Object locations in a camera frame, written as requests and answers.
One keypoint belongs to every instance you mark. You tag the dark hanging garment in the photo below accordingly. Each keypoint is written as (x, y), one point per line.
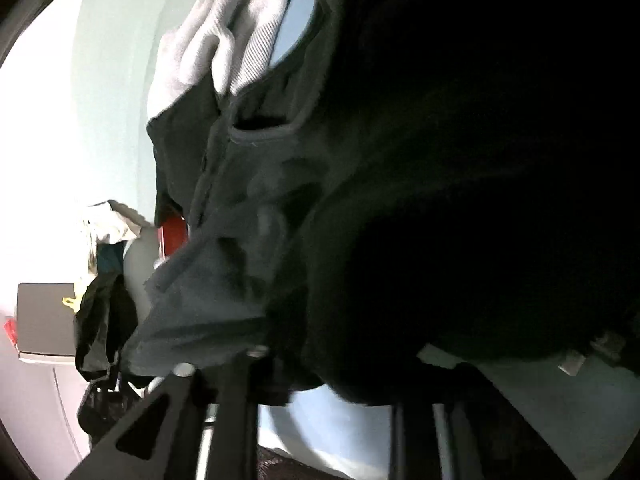
(106, 319)

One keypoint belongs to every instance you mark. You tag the black t-shirt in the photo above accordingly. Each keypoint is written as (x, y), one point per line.
(456, 173)

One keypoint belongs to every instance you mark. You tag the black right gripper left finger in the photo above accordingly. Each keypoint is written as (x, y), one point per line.
(246, 382)

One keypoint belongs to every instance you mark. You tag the white grey knit garment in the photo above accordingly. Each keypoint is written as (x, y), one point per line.
(229, 41)

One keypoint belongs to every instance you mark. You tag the red box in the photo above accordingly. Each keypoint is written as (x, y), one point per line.
(172, 234)

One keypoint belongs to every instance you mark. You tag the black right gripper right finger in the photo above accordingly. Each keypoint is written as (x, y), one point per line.
(428, 437)

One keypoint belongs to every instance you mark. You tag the grey cardboard box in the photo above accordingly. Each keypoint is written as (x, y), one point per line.
(44, 325)

